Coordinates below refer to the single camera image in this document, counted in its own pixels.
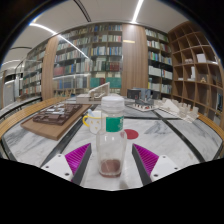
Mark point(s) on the flat round red coaster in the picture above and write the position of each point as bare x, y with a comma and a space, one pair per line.
132, 134

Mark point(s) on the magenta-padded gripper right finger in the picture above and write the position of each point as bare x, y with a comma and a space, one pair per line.
146, 159

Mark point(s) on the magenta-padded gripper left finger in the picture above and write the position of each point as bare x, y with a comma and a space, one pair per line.
78, 158

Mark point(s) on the wide book-filled shelf unit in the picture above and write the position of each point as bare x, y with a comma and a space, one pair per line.
86, 60

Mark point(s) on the curved wooden slatted bench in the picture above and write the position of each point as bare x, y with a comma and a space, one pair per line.
20, 115
213, 126

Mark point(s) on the wooden cubby shelf unit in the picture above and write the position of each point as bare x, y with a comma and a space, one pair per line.
196, 73

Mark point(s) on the beige architectural model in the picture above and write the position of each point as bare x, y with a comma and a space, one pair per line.
96, 93

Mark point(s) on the narrow book-filled shelf unit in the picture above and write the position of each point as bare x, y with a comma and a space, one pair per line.
158, 63

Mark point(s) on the ceiling light strips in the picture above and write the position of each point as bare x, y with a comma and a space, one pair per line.
137, 10

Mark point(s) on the light blue stirrer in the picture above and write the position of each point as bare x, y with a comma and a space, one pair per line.
90, 113

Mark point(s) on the brown model on wooden board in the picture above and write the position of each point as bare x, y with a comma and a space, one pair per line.
50, 121

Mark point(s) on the clear plastic bottle white cap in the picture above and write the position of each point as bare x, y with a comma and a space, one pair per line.
111, 146

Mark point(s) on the book shelf unit with glass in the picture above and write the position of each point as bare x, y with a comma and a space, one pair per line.
33, 73

